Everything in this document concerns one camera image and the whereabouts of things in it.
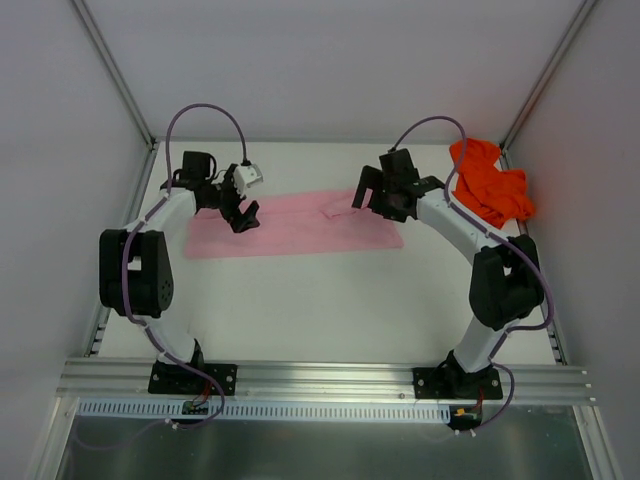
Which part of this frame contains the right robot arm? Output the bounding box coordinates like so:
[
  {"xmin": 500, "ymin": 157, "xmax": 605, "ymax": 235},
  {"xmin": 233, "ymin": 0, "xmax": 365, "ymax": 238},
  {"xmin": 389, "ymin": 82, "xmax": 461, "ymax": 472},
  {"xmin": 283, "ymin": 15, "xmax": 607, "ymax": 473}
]
[{"xmin": 352, "ymin": 149, "xmax": 545, "ymax": 400}]

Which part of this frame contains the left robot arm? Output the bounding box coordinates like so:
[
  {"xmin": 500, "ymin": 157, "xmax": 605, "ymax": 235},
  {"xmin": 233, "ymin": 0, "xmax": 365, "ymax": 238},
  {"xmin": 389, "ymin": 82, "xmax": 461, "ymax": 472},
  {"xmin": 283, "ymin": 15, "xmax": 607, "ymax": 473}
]
[{"xmin": 99, "ymin": 151, "xmax": 263, "ymax": 400}]

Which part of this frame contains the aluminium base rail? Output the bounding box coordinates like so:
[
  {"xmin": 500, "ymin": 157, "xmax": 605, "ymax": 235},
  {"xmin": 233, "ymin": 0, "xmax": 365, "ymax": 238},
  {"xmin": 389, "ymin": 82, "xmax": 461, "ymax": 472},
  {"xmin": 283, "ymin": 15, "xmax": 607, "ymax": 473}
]
[{"xmin": 55, "ymin": 357, "xmax": 597, "ymax": 406}]

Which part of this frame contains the pink t shirt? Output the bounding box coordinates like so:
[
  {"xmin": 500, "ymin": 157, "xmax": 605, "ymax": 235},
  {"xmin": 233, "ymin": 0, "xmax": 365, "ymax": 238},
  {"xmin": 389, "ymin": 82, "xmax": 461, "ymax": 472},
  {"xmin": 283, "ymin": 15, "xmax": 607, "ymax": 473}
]
[{"xmin": 184, "ymin": 189, "xmax": 404, "ymax": 260}]

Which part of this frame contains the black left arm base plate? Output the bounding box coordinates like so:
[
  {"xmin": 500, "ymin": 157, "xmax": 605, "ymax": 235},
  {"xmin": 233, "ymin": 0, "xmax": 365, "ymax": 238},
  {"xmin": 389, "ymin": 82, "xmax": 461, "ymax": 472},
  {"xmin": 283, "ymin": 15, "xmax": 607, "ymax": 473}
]
[{"xmin": 147, "ymin": 361, "xmax": 238, "ymax": 396}]

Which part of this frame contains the aluminium frame post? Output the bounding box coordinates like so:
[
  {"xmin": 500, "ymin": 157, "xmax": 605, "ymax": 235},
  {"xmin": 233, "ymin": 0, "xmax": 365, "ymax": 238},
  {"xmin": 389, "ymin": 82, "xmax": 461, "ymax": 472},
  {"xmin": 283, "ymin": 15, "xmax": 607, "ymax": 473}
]
[
  {"xmin": 68, "ymin": 0, "xmax": 156, "ymax": 150},
  {"xmin": 500, "ymin": 0, "xmax": 600, "ymax": 150}
]

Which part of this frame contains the aluminium frame post right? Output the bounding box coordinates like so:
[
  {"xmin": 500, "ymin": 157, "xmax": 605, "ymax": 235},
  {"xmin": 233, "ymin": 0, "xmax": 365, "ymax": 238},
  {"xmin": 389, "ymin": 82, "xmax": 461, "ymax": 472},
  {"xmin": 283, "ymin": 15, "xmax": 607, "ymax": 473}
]
[{"xmin": 500, "ymin": 0, "xmax": 600, "ymax": 150}]

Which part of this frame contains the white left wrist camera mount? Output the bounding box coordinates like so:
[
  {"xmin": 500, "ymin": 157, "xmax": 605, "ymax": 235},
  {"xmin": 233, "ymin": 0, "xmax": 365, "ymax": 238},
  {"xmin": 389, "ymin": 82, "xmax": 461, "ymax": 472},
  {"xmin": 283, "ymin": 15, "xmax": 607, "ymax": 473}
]
[{"xmin": 233, "ymin": 164, "xmax": 264, "ymax": 195}]

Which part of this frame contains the orange t shirt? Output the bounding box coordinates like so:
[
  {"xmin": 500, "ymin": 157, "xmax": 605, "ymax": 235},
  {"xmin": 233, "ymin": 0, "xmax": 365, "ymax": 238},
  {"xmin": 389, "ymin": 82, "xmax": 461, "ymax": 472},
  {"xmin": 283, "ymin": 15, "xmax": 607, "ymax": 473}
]
[{"xmin": 454, "ymin": 138, "xmax": 536, "ymax": 229}]

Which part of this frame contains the aluminium frame post left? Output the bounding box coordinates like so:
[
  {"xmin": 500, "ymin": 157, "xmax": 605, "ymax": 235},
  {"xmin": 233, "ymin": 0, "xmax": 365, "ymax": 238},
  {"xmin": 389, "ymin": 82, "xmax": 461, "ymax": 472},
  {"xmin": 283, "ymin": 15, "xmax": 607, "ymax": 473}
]
[{"xmin": 68, "ymin": 0, "xmax": 156, "ymax": 150}]

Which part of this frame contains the white slotted cable duct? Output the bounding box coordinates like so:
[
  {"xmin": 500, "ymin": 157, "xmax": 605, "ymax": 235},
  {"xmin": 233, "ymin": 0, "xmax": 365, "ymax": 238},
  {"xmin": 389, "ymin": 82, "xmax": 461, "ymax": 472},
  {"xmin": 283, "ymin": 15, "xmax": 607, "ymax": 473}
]
[{"xmin": 77, "ymin": 399, "xmax": 450, "ymax": 424}]

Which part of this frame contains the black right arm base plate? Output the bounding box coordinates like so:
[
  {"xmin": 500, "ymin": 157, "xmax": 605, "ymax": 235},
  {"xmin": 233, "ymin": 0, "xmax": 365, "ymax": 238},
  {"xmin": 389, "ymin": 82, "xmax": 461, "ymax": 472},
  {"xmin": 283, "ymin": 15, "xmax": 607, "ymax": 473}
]
[{"xmin": 411, "ymin": 366, "xmax": 503, "ymax": 400}]

